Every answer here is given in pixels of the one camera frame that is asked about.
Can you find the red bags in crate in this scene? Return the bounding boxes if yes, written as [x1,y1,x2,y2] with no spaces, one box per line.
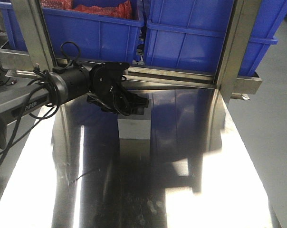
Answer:
[40,0,133,19]

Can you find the steel upright post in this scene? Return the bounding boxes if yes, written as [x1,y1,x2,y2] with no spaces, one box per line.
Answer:
[214,0,261,104]
[11,0,57,71]

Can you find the large blue crate left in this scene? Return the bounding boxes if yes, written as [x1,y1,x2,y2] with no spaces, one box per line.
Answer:
[0,0,145,65]

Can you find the gray square base block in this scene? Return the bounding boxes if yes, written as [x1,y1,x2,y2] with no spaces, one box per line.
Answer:
[117,108,151,140]

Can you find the large blue crate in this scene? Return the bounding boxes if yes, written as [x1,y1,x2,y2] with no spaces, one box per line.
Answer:
[143,0,287,76]
[0,0,145,65]

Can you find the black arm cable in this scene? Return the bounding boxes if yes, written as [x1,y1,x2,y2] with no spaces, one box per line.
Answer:
[0,41,81,176]

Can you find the steel upright post right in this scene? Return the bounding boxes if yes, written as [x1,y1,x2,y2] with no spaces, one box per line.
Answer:
[214,0,261,104]

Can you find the steel upright post left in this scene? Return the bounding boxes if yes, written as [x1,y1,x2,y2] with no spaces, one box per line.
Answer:
[11,0,57,71]

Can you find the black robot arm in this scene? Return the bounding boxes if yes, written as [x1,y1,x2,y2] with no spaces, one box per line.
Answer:
[0,62,149,166]

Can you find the large blue crate right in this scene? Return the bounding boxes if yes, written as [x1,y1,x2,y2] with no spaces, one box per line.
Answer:
[143,0,287,76]

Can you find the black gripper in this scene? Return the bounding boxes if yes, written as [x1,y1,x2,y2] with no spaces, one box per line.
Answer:
[86,62,148,114]

